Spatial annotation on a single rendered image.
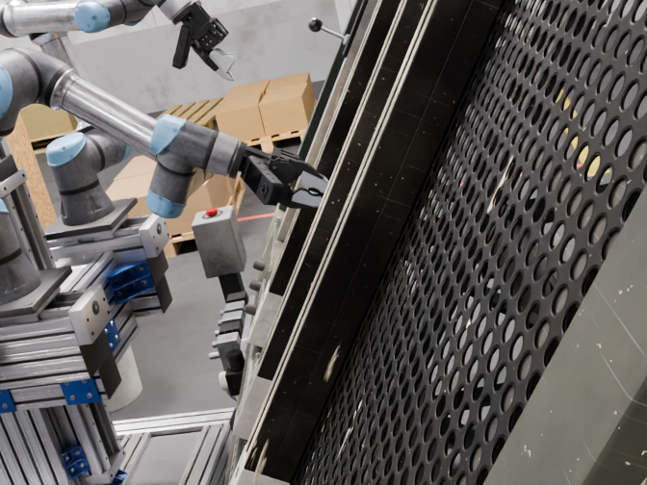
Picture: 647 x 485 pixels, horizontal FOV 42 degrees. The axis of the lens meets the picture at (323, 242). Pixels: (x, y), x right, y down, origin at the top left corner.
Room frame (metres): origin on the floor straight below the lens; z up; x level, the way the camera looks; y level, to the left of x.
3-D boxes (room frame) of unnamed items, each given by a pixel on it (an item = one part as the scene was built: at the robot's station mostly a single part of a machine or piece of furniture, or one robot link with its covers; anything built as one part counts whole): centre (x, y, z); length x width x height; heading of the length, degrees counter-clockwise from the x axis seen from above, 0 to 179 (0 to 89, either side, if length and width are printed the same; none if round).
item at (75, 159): (2.39, 0.64, 1.20); 0.13 x 0.12 x 0.14; 142
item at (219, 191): (5.28, 0.86, 0.20); 1.16 x 0.82 x 0.40; 168
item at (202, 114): (8.47, 1.03, 0.05); 1.13 x 0.78 x 0.10; 167
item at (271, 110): (7.15, 0.20, 0.20); 1.13 x 0.85 x 0.39; 167
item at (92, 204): (2.38, 0.65, 1.09); 0.15 x 0.15 x 0.10
